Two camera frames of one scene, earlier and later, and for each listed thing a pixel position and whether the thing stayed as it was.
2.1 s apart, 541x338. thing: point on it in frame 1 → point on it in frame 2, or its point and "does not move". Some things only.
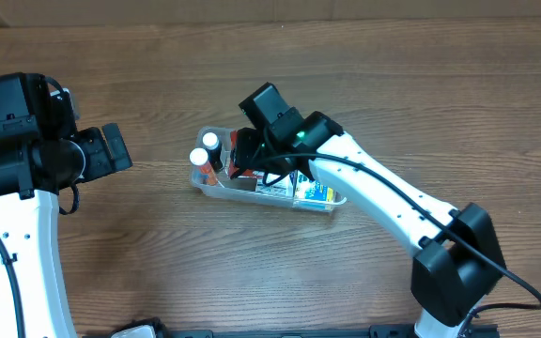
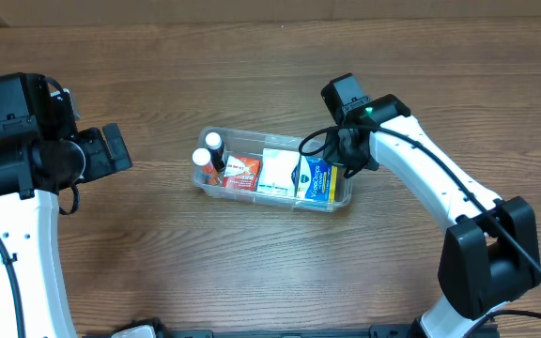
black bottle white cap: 210,143 does not move
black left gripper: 100,151 does not move
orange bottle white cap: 199,157 does not move
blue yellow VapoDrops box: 304,189 does not move
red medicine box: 232,157 → 242,173
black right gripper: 243,153 → 351,151
